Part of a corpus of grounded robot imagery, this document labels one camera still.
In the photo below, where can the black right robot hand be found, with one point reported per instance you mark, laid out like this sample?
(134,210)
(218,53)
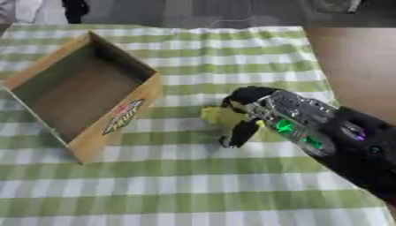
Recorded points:
(246,95)

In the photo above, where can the yellow toy fruit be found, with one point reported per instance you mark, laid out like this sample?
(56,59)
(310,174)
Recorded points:
(220,116)

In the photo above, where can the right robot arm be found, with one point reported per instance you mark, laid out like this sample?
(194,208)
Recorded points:
(330,132)

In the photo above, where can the tan cardboard box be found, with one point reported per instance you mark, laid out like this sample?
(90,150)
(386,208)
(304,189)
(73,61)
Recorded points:
(82,94)

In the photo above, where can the person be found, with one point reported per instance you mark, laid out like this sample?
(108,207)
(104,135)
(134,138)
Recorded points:
(75,10)

